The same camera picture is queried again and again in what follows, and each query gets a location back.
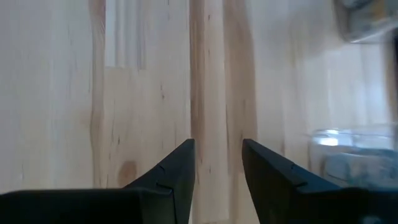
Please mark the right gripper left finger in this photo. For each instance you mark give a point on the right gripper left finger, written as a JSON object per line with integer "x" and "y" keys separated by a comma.
{"x": 93, "y": 208}

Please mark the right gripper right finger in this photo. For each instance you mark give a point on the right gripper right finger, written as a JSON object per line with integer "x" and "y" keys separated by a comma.
{"x": 311, "y": 205}

